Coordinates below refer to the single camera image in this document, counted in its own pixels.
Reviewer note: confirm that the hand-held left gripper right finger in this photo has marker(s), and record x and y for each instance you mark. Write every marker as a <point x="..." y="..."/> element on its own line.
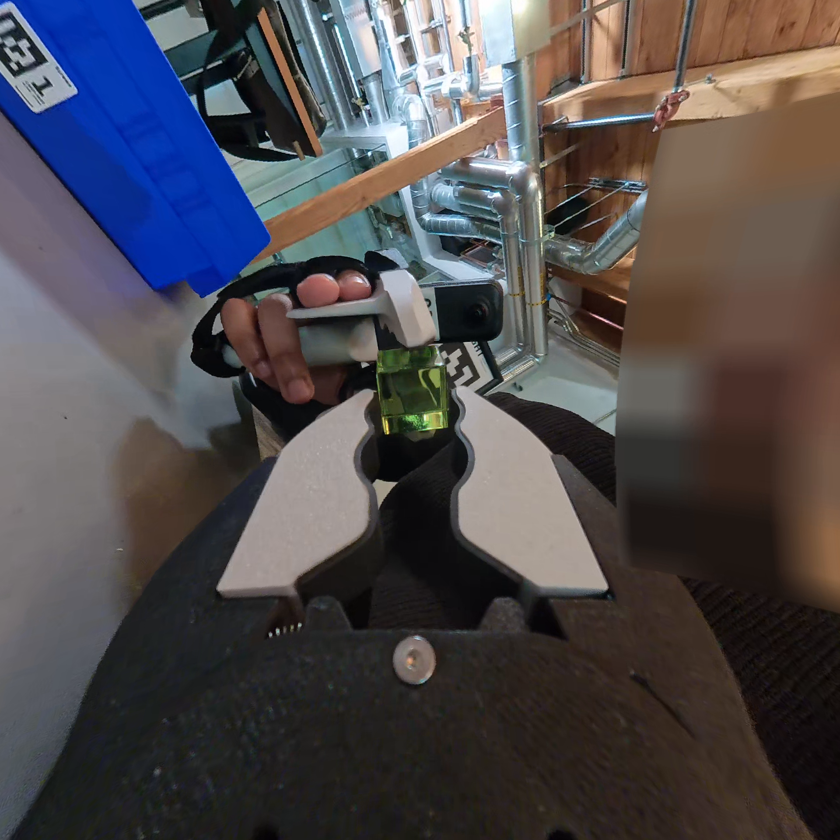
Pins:
<point x="525" y="518"/>

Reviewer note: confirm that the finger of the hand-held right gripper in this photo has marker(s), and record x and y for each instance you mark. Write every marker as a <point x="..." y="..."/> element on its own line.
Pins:
<point x="407" y="308"/>

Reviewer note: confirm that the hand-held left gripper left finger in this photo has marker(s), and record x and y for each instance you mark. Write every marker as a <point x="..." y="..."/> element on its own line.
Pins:
<point x="308" y="518"/>

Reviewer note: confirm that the green transparent cube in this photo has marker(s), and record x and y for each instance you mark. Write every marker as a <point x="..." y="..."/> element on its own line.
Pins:
<point x="413" y="394"/>

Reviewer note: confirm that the blue bin with marker label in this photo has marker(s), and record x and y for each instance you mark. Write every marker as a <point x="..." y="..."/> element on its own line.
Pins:
<point x="131" y="131"/>

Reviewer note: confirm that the framed marker sign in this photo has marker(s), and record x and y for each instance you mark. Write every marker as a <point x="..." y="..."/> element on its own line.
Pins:
<point x="466" y="367"/>

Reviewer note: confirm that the silver ventilation ducts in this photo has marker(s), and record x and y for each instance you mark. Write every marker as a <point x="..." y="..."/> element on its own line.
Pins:
<point x="518" y="164"/>

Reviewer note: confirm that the wooden standing desk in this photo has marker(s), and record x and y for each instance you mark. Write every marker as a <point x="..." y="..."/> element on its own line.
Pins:
<point x="289" y="85"/>

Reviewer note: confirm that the dark bag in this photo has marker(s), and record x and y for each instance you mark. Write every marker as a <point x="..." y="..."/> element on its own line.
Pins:
<point x="298" y="52"/>

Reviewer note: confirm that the wooden post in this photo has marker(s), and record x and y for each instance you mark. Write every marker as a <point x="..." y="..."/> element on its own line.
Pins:
<point x="367" y="190"/>

